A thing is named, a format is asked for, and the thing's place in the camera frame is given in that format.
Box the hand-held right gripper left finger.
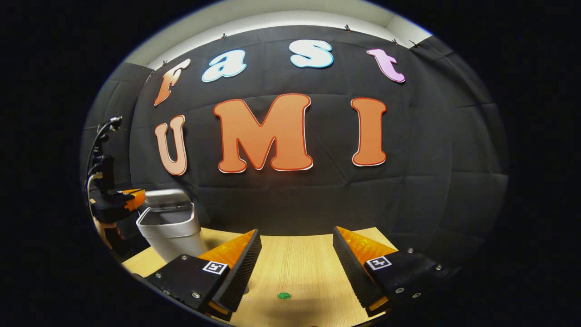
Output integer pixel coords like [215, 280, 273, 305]
[144, 229, 263, 322]

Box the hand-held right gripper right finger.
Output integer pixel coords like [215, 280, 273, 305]
[333, 226, 459, 318]

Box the white desktop garbage bin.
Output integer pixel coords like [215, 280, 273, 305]
[136, 188, 208, 263]

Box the light wooden desktop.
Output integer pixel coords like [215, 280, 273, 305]
[122, 227, 395, 327]

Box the black backdrop cloth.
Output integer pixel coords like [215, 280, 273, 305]
[82, 25, 509, 273]

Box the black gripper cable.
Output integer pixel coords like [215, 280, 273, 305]
[85, 116, 123, 205]

